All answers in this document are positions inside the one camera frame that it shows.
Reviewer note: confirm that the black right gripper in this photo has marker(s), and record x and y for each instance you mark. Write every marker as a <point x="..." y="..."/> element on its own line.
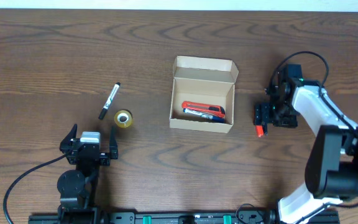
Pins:
<point x="287" y="122"/>

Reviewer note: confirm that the orange utility knife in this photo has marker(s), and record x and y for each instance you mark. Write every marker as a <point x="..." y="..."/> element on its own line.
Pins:
<point x="214" y="110"/>

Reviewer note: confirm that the black and white marker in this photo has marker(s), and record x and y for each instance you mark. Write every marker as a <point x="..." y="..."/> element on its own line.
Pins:
<point x="109" y="100"/>

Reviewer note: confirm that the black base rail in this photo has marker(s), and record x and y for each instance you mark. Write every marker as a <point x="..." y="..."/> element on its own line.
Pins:
<point x="243" y="216"/>

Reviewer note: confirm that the clear yellowish tape roll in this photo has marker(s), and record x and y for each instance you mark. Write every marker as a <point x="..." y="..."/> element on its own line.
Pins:
<point x="123" y="118"/>

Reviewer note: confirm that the open brown cardboard box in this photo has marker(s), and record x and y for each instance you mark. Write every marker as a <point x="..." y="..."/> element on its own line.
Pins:
<point x="207" y="81"/>

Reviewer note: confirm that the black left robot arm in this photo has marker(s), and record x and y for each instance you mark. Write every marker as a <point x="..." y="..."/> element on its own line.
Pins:
<point x="77" y="187"/>

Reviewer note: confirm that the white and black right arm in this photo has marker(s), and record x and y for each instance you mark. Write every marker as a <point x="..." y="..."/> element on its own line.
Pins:
<point x="331" y="172"/>

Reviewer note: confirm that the blue capped marker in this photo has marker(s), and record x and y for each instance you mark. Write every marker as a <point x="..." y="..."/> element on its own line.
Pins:
<point x="204" y="115"/>

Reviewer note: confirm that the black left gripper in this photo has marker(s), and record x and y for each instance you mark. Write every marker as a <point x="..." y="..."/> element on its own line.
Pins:
<point x="68" y="144"/>

